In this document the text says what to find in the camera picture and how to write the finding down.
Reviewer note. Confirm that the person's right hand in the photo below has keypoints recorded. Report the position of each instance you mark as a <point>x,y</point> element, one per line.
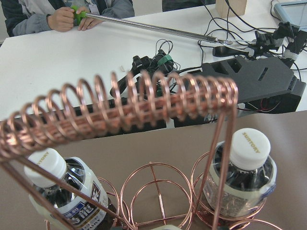
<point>87,23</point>

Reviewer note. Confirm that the person's left hand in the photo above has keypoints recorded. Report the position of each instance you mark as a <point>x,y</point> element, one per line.
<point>62,20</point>

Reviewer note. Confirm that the tea bottle far rack end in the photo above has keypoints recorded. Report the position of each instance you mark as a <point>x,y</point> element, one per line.
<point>251,175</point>

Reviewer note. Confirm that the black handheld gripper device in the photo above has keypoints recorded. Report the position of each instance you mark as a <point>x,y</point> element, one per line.
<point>161,61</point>

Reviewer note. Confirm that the wooden block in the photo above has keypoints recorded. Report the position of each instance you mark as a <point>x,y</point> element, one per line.
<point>237,6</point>

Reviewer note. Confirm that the blue teach pendant tablet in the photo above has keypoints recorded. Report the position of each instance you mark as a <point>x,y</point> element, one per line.
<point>294,12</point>

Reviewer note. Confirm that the metal rod green handle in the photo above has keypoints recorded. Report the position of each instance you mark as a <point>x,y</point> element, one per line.
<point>165,30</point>

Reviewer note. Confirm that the copper wire bottle rack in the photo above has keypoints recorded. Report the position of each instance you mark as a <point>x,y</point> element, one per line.
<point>50,121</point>

